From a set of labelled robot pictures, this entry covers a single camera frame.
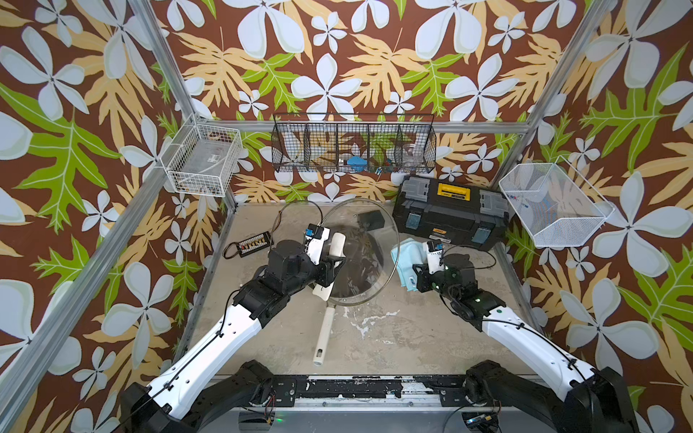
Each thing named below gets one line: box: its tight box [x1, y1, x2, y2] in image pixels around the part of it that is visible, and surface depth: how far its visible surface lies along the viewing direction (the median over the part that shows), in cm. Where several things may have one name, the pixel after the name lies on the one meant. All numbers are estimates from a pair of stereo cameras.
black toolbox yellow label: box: [392, 175, 510, 250], surface depth 100 cm
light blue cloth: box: [390, 238, 425, 292], surface depth 84 cm
